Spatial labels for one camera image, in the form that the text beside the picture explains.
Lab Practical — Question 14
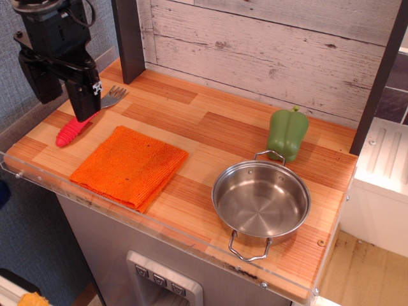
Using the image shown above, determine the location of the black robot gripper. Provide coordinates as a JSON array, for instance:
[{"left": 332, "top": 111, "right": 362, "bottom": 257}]
[{"left": 11, "top": 1, "right": 102, "bottom": 122}]

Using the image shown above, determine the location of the stainless steel pan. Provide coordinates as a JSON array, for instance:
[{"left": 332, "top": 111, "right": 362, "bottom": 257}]
[{"left": 212, "top": 150, "right": 311, "bottom": 262}]

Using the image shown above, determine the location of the orange folded cloth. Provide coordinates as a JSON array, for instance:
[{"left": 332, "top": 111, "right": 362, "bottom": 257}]
[{"left": 69, "top": 126, "right": 189, "bottom": 213}]

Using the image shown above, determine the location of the clear acrylic edge guard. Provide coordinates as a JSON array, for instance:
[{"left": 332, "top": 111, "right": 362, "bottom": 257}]
[{"left": 2, "top": 149, "right": 356, "bottom": 305}]

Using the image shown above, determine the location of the grey toy fridge cabinet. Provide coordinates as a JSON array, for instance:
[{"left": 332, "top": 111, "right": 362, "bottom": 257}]
[{"left": 57, "top": 196, "right": 292, "bottom": 305}]

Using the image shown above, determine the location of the yellow object at bottom left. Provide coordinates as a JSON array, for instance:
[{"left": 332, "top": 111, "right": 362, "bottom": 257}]
[{"left": 17, "top": 292, "right": 50, "bottom": 306}]

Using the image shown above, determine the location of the silver dispenser panel with buttons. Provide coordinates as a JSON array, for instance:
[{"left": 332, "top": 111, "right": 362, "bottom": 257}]
[{"left": 126, "top": 250, "right": 204, "bottom": 305}]

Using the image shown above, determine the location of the green toy bell pepper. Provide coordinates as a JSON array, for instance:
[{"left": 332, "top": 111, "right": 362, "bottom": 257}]
[{"left": 266, "top": 106, "right": 309, "bottom": 163}]

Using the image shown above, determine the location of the white toy sink unit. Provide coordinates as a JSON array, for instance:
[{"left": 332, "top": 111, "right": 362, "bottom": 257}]
[{"left": 339, "top": 46, "right": 408, "bottom": 256}]

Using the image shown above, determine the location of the fork with red handle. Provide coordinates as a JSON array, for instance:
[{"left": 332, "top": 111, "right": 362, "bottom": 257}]
[{"left": 55, "top": 85, "right": 127, "bottom": 147}]

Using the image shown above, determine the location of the dark grey vertical post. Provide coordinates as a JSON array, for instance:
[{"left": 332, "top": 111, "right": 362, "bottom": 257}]
[{"left": 111, "top": 0, "right": 145, "bottom": 84}]

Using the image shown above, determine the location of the dark grey right post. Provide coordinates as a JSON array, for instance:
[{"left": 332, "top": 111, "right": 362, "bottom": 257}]
[{"left": 349, "top": 0, "right": 407, "bottom": 156}]

